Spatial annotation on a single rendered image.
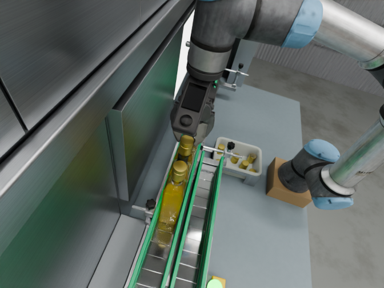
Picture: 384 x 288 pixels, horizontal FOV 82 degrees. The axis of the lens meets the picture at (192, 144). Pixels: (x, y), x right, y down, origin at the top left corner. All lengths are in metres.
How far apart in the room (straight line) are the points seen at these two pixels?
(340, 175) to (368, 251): 1.59
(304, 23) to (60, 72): 0.34
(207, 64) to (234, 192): 0.73
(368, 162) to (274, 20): 0.50
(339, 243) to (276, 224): 1.22
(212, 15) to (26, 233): 0.38
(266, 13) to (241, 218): 0.78
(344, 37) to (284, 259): 0.76
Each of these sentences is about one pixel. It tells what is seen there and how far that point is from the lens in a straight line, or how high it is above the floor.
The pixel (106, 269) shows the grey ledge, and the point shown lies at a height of 0.88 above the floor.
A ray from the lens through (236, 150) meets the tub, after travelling 1.13.
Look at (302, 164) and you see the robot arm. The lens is 0.97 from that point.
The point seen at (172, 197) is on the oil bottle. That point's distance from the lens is 0.61.
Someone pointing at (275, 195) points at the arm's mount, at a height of 0.77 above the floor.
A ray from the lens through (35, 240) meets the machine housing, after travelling 0.38.
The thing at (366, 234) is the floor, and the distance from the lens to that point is 2.45.
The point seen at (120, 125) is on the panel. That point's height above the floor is 1.28.
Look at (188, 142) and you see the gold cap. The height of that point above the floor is 1.19.
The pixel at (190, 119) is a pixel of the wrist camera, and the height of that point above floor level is 1.32.
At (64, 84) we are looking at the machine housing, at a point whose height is 1.41.
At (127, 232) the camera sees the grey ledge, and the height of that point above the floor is 0.88.
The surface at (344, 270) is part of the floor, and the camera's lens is 2.15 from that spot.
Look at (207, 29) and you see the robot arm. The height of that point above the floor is 1.46.
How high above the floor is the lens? 1.59
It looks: 47 degrees down
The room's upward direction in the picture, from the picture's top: 15 degrees clockwise
